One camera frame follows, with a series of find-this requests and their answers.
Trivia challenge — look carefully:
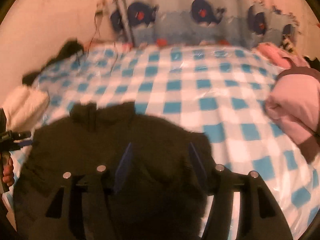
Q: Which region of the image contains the dark olive puffer jacket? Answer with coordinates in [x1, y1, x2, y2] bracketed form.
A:
[13, 102, 213, 239]

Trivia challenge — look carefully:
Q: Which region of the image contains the person's left hand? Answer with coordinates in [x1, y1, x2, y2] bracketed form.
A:
[2, 157, 15, 187]

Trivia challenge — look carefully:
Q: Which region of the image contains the white folded puffer garment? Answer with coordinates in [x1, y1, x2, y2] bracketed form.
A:
[1, 85, 49, 132]

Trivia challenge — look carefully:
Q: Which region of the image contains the pink puffer jacket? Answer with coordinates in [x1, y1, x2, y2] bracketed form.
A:
[257, 42, 319, 164]

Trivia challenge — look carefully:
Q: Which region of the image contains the blue white checkered bed cover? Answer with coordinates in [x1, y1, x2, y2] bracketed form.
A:
[32, 46, 319, 239]

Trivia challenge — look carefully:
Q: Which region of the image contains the whale pattern curtain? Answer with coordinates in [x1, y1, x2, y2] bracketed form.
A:
[109, 0, 300, 49]

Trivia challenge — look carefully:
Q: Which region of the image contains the black garment by wall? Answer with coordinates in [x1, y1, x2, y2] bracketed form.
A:
[22, 39, 84, 86]

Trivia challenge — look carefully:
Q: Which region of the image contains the black charging cable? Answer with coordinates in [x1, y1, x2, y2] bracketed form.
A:
[76, 10, 104, 65]

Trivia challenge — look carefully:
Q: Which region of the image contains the wall power socket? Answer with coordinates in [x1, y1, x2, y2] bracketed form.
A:
[95, 2, 105, 15]

